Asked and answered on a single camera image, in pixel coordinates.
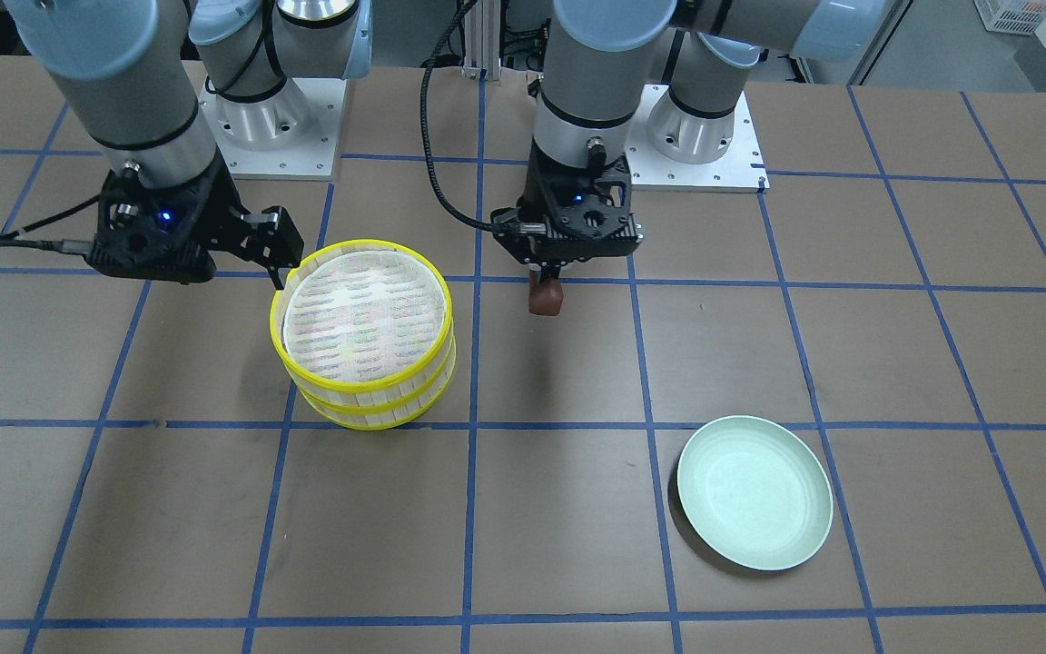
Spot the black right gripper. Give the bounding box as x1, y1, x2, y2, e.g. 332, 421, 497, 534
87, 160, 304, 290

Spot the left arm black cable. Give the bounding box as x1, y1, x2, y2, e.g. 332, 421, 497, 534
420, 0, 524, 236

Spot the light green plate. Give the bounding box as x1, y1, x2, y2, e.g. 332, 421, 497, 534
676, 415, 834, 572

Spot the brown steamed bun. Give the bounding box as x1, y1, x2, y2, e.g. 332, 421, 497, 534
528, 272, 564, 316

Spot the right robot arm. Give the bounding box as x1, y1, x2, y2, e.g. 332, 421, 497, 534
0, 1, 372, 287

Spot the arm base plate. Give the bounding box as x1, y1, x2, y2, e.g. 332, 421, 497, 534
199, 78, 350, 182
626, 85, 771, 193

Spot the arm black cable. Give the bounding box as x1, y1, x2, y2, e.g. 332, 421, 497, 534
420, 0, 524, 236
0, 191, 111, 253

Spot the yellow steamer basket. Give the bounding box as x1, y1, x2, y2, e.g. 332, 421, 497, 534
289, 338, 457, 431
269, 239, 454, 393

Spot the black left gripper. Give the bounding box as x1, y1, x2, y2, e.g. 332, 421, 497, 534
488, 145, 645, 273

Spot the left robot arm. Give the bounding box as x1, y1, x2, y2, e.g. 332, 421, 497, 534
490, 1, 884, 286

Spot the aluminium frame post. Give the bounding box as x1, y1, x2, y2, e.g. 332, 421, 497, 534
461, 0, 503, 83

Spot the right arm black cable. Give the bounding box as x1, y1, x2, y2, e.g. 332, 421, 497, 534
0, 191, 111, 253

